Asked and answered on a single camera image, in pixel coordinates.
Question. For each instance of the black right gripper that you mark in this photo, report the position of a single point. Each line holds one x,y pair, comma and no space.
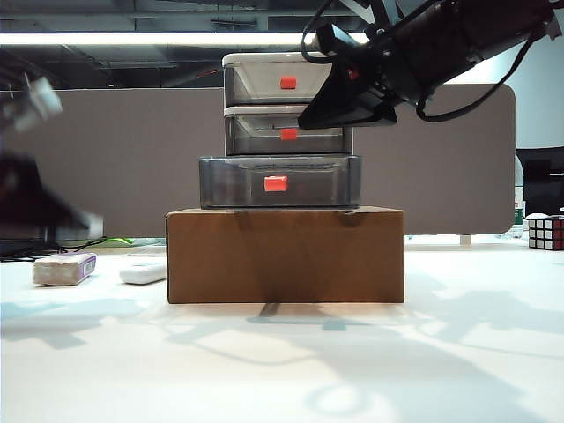
392,66

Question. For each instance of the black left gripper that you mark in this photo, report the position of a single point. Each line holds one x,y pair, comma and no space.
31,198

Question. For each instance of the smoky transparent dark drawer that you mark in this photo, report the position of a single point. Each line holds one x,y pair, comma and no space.
229,185

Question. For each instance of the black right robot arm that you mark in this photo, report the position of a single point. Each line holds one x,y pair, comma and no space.
484,31

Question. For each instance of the smoky drawer with white interior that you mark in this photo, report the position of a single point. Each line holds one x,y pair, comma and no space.
255,86

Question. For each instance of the white tissue pack purple label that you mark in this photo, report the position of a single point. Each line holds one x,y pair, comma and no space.
61,271

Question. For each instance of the red square sticker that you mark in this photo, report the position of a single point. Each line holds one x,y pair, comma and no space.
289,82
275,184
288,134

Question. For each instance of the grey desk partition panel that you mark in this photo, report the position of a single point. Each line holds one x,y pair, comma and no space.
132,154

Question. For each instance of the white oblong plastic case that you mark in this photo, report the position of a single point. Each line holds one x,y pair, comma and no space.
141,274

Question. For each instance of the white partition foot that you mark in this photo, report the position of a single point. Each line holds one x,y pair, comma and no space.
465,240

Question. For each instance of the brown cardboard box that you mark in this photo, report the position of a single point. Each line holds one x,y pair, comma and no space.
286,257

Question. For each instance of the clear bottle with green label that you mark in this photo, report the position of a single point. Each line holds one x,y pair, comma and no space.
518,216

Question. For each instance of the black office chair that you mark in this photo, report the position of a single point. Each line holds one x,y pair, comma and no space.
544,176

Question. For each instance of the long ceiling strip light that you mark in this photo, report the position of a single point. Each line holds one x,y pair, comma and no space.
176,39

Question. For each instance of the black rubik's cube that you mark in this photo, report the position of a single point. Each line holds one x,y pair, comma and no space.
546,233

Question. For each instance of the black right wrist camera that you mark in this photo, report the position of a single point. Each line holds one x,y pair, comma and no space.
335,37

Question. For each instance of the white plastic drawer cabinet frame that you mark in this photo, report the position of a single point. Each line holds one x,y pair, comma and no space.
264,57

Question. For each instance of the smoky drawer with inner rail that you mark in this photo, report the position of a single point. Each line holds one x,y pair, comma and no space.
255,141

